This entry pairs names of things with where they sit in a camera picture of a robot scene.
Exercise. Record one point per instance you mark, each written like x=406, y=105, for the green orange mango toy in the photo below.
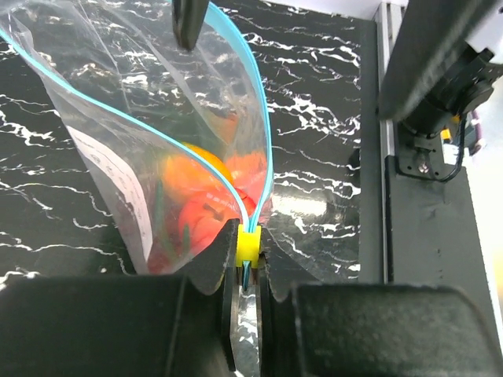
x=183, y=176

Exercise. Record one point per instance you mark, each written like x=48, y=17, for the red strawberry toy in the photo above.
x=202, y=216

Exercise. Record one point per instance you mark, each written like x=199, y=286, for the aluminium frame rail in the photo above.
x=388, y=18

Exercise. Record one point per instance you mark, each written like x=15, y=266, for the black marble pattern mat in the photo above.
x=53, y=222

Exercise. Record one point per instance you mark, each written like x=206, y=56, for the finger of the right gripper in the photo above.
x=187, y=20

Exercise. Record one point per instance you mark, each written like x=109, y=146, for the clear zip top bag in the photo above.
x=129, y=96

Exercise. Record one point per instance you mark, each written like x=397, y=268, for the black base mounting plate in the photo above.
x=435, y=239

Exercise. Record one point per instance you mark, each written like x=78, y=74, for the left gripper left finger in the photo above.
x=118, y=325

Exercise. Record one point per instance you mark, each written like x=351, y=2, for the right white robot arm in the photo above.
x=444, y=62

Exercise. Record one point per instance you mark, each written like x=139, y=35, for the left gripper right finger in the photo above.
x=311, y=328

